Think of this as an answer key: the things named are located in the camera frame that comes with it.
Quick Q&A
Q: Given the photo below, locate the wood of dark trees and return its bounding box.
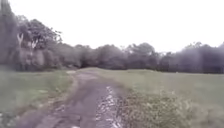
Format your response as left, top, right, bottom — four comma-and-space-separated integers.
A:
0, 0, 224, 75

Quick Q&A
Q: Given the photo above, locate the gravel dirt track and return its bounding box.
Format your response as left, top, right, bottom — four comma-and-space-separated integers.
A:
13, 68, 132, 128

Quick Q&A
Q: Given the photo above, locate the flat grass meadow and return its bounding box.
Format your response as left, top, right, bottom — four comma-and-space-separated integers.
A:
88, 67, 224, 128

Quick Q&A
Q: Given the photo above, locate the sloping grass field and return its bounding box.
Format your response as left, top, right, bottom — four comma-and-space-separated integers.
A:
0, 67, 77, 128

